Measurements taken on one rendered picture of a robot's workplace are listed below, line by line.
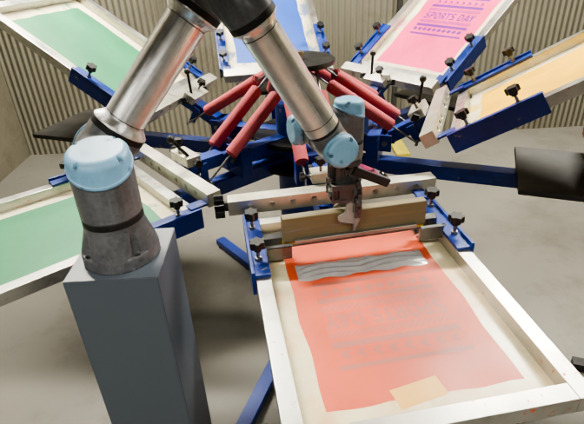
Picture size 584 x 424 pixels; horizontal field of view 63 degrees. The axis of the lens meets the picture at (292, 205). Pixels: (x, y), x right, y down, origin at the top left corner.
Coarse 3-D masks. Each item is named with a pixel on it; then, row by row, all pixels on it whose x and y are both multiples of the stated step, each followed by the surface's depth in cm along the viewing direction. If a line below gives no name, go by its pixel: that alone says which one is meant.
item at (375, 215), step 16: (336, 208) 131; (368, 208) 130; (384, 208) 130; (400, 208) 131; (416, 208) 132; (288, 224) 128; (304, 224) 129; (320, 224) 129; (336, 224) 130; (368, 224) 132; (384, 224) 133; (288, 240) 130
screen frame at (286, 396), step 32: (480, 288) 119; (512, 320) 107; (544, 352) 97; (288, 384) 93; (576, 384) 90; (288, 416) 87; (384, 416) 86; (416, 416) 86; (448, 416) 85; (480, 416) 85; (512, 416) 86; (544, 416) 88
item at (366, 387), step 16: (304, 256) 136; (320, 256) 136; (336, 256) 135; (352, 256) 135; (288, 272) 130; (304, 288) 124; (304, 304) 118; (304, 320) 113; (320, 320) 113; (320, 336) 109; (320, 352) 104; (320, 368) 100; (336, 368) 100; (368, 368) 100; (384, 368) 100; (400, 368) 100; (320, 384) 97; (336, 384) 97; (352, 384) 97; (368, 384) 96; (384, 384) 96; (400, 384) 96; (336, 400) 94; (352, 400) 93; (368, 400) 93; (384, 400) 93
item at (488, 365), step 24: (360, 240) 142; (384, 240) 142; (408, 240) 141; (432, 264) 130; (456, 288) 121; (456, 312) 114; (480, 336) 107; (432, 360) 101; (456, 360) 101; (480, 360) 101; (504, 360) 100; (456, 384) 96; (480, 384) 95
